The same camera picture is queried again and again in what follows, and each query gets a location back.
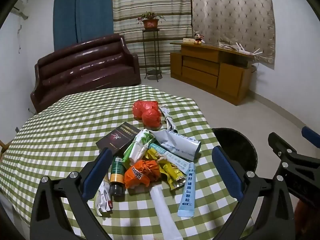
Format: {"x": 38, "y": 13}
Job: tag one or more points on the white and teal packet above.
{"x": 177, "y": 162}

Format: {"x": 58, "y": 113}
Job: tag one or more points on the striped curtain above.
{"x": 150, "y": 0}

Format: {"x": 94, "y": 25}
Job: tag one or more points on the blue curtain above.
{"x": 82, "y": 10}

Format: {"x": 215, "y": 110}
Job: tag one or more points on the dark cardboard box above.
{"x": 115, "y": 137}

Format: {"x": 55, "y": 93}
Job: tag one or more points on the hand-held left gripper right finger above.
{"x": 226, "y": 172}

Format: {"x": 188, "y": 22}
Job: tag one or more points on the black metal plant stand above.
{"x": 153, "y": 73}

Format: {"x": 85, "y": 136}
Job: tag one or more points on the dark red leather sofa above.
{"x": 82, "y": 65}

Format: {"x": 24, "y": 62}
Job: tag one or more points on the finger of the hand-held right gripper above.
{"x": 281, "y": 150}
{"x": 311, "y": 135}

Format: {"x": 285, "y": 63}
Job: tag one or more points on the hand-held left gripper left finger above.
{"x": 97, "y": 170}

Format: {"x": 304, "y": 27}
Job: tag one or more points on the mouse plush toy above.
{"x": 198, "y": 39}

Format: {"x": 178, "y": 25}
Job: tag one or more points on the potted plant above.
{"x": 150, "y": 23}

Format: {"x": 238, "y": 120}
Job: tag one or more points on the light blue tube packet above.
{"x": 187, "y": 192}

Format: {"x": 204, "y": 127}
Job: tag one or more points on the black waste bin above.
{"x": 237, "y": 147}

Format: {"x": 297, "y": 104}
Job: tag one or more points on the grey wall bracket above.
{"x": 21, "y": 11}

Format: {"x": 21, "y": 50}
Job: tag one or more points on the green checkered tablecloth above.
{"x": 62, "y": 130}

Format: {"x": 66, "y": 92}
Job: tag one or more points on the green and white plastic bag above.
{"x": 140, "y": 145}

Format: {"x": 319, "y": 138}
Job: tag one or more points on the green bottle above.
{"x": 117, "y": 175}

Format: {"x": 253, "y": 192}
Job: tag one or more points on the white router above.
{"x": 246, "y": 51}

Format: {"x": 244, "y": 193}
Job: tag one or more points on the wooden cabinet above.
{"x": 200, "y": 65}

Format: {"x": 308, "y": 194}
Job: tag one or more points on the teal tube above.
{"x": 157, "y": 148}

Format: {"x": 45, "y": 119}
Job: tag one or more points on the orange plastic bag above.
{"x": 140, "y": 173}

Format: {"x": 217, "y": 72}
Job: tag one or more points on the red plastic bag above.
{"x": 147, "y": 113}

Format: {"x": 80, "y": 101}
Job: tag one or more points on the white wrapper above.
{"x": 103, "y": 200}

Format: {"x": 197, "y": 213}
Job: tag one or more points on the person's right forearm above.
{"x": 306, "y": 220}

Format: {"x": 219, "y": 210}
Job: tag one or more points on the wooden chair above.
{"x": 3, "y": 150}

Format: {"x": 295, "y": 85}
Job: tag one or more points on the yellow wrapper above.
{"x": 172, "y": 175}

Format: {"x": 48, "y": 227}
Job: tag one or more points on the long white packet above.
{"x": 162, "y": 210}

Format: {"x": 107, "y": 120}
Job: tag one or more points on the tissue box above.
{"x": 188, "y": 40}

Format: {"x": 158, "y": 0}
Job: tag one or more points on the beige quilted curtain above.
{"x": 232, "y": 10}

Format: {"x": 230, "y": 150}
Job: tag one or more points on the white mailer bag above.
{"x": 180, "y": 142}

